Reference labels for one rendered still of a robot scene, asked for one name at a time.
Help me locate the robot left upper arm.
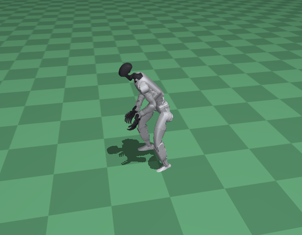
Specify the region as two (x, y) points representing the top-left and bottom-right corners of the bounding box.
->
(139, 82), (156, 108)

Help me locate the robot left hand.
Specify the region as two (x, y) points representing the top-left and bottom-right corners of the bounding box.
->
(127, 114), (140, 130)

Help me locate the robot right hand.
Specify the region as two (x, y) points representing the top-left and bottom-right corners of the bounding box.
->
(125, 106), (137, 124)

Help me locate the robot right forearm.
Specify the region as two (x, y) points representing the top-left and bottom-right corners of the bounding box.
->
(135, 93), (145, 112)

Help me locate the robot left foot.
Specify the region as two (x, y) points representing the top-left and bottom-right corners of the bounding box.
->
(157, 164), (171, 172)

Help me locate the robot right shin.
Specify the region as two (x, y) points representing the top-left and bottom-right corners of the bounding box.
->
(137, 128), (151, 147)

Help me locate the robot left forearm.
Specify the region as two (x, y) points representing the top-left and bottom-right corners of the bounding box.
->
(135, 104), (155, 118)

